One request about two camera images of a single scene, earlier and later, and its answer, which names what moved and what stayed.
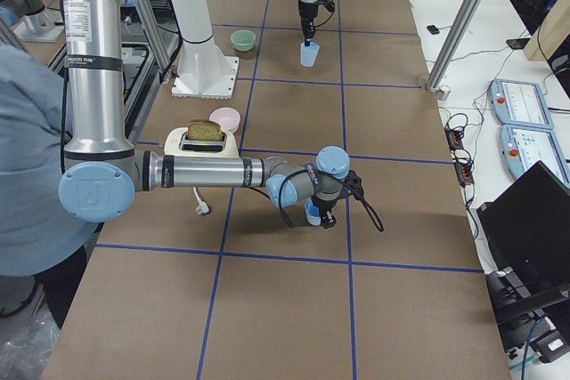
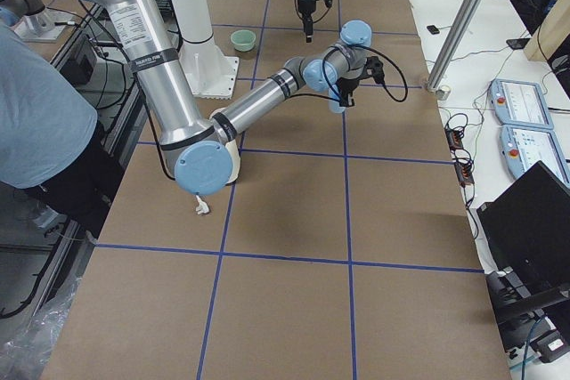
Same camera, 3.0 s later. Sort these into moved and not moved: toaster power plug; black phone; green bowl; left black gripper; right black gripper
Moved: right black gripper
Not moved: green bowl; black phone; left black gripper; toaster power plug
